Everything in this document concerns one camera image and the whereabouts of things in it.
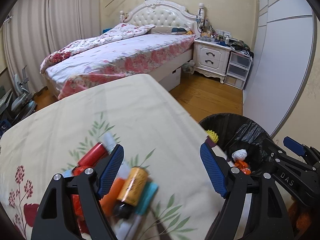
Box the orange wrapper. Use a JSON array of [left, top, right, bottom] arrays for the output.
[[234, 160, 251, 175]]

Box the teal white packet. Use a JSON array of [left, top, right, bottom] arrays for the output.
[[116, 181, 158, 240]]

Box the yellow film canister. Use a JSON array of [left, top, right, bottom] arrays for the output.
[[113, 166, 149, 219]]

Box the yellow foam net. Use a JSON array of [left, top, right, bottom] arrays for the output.
[[206, 130, 219, 144]]

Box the orange folded paper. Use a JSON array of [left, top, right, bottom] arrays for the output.
[[99, 178, 125, 217]]

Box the red cylinder tube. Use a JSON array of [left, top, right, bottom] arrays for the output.
[[72, 142, 108, 176]]

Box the black bin with bag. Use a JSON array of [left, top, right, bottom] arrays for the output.
[[200, 113, 281, 177]]

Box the white green tube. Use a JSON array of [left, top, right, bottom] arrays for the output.
[[101, 132, 131, 181]]

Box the white sliding wardrobe door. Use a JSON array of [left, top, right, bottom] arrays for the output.
[[243, 0, 317, 137]]

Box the clear plastic drawer unit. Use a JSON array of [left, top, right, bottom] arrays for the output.
[[225, 50, 253, 90]]

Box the white nightstand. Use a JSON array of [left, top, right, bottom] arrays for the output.
[[193, 39, 232, 83]]

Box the white under-bed box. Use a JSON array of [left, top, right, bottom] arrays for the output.
[[159, 67, 181, 92]]

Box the nightstand clutter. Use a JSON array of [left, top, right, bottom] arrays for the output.
[[196, 8, 251, 52]]

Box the floral quilt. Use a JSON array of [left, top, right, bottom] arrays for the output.
[[39, 23, 156, 74]]

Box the white bed with headboard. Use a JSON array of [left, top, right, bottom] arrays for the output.
[[42, 0, 200, 100]]

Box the beige curtain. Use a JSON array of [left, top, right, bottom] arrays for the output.
[[3, 0, 100, 93]]

